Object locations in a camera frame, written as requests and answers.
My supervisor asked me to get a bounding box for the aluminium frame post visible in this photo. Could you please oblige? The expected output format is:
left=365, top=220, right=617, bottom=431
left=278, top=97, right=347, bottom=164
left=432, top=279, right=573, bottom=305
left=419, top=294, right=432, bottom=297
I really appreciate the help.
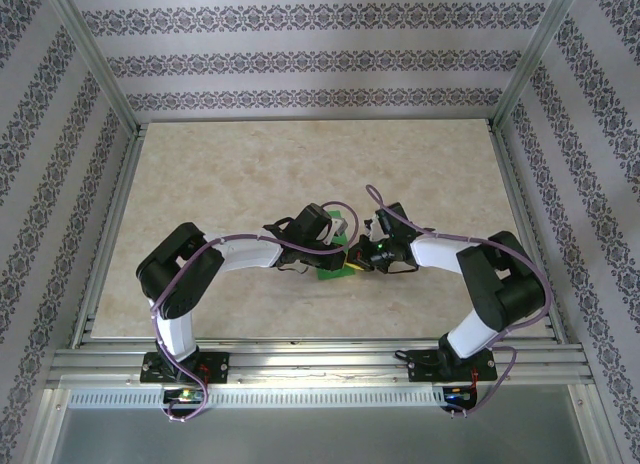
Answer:
left=43, top=0, right=141, bottom=135
left=492, top=0, right=586, bottom=133

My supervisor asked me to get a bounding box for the green paper sheet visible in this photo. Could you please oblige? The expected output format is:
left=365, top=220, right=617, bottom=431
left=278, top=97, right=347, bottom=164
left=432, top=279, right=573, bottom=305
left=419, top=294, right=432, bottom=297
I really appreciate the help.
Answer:
left=314, top=209, right=359, bottom=282

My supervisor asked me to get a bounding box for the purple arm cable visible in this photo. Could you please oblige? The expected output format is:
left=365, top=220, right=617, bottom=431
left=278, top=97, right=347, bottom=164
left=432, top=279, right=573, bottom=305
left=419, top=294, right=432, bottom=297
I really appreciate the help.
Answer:
left=365, top=184, right=553, bottom=420
left=149, top=200, right=359, bottom=425

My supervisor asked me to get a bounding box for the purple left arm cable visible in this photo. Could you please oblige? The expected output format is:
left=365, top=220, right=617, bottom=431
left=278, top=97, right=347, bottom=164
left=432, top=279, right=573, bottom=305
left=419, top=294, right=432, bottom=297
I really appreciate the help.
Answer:
left=149, top=200, right=359, bottom=425

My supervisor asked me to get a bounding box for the aluminium side rail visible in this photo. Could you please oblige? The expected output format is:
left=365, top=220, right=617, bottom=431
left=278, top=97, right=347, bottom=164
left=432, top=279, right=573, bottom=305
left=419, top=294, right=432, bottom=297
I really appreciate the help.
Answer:
left=69, top=123, right=149, bottom=348
left=487, top=121, right=569, bottom=345

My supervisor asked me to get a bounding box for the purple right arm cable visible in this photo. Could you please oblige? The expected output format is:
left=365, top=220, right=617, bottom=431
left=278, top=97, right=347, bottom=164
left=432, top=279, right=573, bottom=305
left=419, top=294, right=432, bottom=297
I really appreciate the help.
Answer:
left=365, top=184, right=553, bottom=420

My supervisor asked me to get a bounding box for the grey metal panel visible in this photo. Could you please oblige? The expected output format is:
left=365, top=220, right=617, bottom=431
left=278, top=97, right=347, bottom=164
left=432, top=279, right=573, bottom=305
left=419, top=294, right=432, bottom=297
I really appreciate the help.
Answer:
left=49, top=403, right=591, bottom=464

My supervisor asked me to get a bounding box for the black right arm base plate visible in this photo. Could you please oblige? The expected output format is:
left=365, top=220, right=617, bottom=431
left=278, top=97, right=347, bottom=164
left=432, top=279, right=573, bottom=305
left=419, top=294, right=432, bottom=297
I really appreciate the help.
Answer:
left=407, top=348, right=500, bottom=384

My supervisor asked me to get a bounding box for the slotted grey cable duct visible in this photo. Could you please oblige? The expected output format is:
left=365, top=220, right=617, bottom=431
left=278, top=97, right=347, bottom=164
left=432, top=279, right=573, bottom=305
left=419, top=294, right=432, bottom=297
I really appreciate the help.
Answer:
left=67, top=386, right=447, bottom=410

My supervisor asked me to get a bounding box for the aluminium extrusion mounting rail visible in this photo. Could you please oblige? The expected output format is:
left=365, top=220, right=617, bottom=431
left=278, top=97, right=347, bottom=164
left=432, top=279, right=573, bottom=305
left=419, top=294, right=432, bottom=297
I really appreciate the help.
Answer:
left=47, top=336, right=596, bottom=389

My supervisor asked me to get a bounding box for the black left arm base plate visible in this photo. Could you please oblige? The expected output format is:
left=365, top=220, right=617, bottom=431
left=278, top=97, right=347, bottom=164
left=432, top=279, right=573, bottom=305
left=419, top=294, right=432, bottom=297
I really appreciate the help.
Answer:
left=141, top=352, right=231, bottom=385

